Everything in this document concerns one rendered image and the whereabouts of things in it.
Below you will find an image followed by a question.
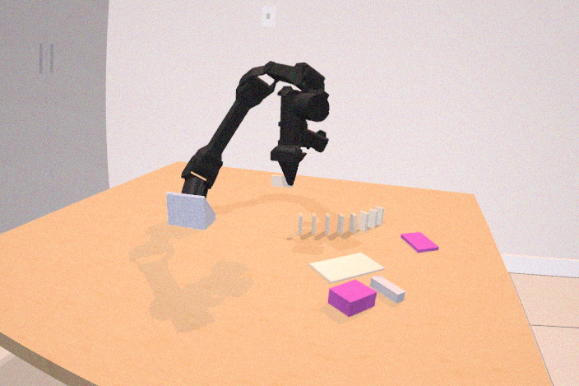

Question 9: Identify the purple cube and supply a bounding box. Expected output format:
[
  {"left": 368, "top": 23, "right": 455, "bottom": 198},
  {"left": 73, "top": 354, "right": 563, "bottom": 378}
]
[{"left": 327, "top": 280, "right": 377, "bottom": 317}]

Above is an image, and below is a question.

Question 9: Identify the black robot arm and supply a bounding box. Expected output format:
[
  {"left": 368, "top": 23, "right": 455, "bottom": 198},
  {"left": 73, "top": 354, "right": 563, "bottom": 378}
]
[{"left": 181, "top": 61, "right": 330, "bottom": 198}]

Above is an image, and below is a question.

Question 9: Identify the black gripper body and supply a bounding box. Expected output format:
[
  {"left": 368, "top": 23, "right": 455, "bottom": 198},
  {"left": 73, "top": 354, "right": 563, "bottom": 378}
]
[{"left": 271, "top": 117, "right": 310, "bottom": 162}]

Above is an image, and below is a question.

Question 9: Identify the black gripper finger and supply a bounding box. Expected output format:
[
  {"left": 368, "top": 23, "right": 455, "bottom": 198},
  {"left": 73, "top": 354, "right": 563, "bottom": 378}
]
[
  {"left": 278, "top": 161, "right": 299, "bottom": 186},
  {"left": 294, "top": 152, "right": 307, "bottom": 180}
]

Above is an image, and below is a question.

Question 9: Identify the pink flat rectangular block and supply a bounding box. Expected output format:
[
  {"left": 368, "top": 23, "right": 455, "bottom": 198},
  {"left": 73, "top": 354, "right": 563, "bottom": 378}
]
[{"left": 401, "top": 232, "right": 439, "bottom": 253}]

